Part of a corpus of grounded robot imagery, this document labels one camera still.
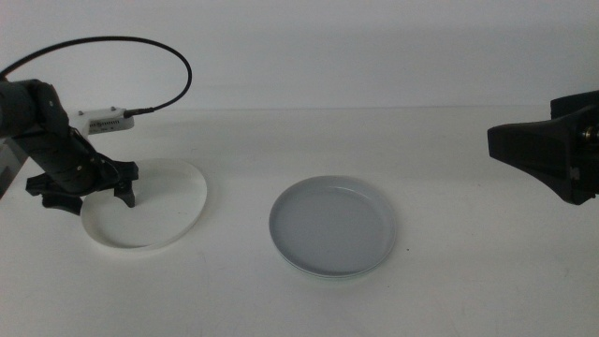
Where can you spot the grey shallow bowl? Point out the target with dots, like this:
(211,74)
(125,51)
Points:
(332,224)

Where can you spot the pale green shallow bowl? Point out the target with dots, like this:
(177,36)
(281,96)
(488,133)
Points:
(327,276)

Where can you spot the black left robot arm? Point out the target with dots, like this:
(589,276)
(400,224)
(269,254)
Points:
(23,107)

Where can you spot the white shallow bowl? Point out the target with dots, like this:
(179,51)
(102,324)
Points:
(154,210)

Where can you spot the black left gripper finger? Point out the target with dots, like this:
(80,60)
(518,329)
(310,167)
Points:
(63,203)
(127,194)

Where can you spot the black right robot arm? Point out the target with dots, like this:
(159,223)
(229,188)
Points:
(575,100)

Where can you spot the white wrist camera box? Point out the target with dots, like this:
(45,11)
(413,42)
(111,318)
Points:
(110,122)

